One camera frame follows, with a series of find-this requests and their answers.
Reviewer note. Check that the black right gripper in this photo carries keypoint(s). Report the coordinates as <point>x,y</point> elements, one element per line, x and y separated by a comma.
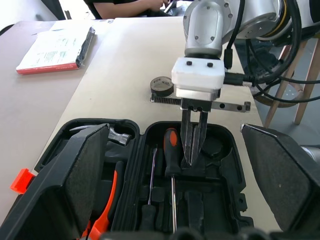
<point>192,103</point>

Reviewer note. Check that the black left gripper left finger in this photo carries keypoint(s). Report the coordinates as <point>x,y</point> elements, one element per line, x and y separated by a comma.
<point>62,180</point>

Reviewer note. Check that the hammer head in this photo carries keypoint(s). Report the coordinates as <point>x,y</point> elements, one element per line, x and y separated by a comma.
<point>120,137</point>

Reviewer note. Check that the white paper sheet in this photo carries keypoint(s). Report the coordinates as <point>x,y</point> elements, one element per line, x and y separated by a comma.
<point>82,23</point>

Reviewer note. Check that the person in black shirt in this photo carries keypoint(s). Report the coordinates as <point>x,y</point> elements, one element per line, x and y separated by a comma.
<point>120,7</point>

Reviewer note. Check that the black plastic tool case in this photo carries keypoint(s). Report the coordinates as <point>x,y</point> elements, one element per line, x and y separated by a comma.
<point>220,180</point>

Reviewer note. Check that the white booklet red spine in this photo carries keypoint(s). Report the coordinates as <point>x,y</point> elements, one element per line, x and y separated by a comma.
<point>50,50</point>

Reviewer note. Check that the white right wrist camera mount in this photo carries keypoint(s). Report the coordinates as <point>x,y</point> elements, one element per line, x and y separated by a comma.
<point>197,75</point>

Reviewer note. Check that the orange black screwdriver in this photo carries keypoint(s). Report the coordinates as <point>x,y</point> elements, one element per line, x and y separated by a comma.
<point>147,215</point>
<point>171,150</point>

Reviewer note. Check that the wooden stool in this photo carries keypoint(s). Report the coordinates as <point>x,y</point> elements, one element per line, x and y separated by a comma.
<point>273,111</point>

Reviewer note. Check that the black tape roll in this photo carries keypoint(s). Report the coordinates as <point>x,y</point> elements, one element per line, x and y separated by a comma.
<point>160,93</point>

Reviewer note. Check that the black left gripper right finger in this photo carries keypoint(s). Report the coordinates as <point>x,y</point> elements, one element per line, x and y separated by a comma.
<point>280,175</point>

